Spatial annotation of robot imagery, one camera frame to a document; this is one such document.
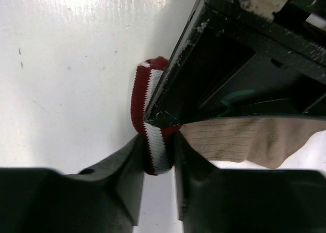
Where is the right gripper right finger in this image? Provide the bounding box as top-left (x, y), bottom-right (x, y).
top-left (173, 133), bottom-right (325, 232)

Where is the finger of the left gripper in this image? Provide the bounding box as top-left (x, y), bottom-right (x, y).
top-left (145, 0), bottom-right (325, 127)

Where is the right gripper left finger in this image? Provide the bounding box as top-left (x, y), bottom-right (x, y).
top-left (1, 135), bottom-right (145, 232)

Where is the brown sock with striped cuff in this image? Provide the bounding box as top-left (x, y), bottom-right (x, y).
top-left (130, 56), bottom-right (325, 176)

